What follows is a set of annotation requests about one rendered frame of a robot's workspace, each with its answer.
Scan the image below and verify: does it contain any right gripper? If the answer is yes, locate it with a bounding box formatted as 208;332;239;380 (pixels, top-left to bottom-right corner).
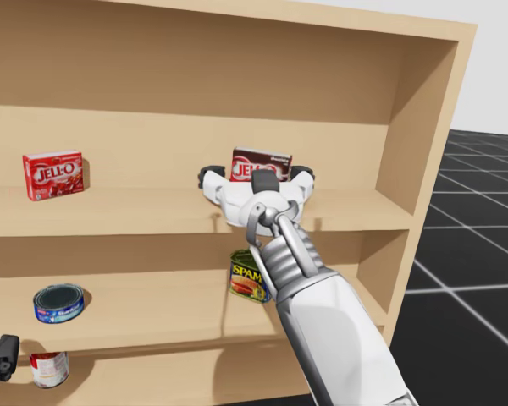
196;165;318;238

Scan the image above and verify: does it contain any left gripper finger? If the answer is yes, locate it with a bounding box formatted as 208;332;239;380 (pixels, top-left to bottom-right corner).
0;333;21;395

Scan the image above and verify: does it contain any pale wooden shelf unit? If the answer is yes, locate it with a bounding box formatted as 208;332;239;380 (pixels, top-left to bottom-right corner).
0;0;479;406

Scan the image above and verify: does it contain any brown carton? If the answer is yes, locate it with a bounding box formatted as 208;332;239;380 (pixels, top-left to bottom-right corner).
229;145;294;184

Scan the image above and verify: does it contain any red and white can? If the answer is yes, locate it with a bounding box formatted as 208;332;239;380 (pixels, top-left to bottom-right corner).
29;350;71;390

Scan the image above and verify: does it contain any blue flat can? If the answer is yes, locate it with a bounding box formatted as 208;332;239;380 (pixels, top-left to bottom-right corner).
32;283;86;326

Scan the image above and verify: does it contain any green and blue rectangular can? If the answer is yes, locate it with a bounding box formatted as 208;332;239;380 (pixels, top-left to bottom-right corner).
229;249;273;305

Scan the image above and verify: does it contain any red carton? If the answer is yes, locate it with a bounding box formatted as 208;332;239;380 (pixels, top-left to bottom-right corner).
22;148;86;202

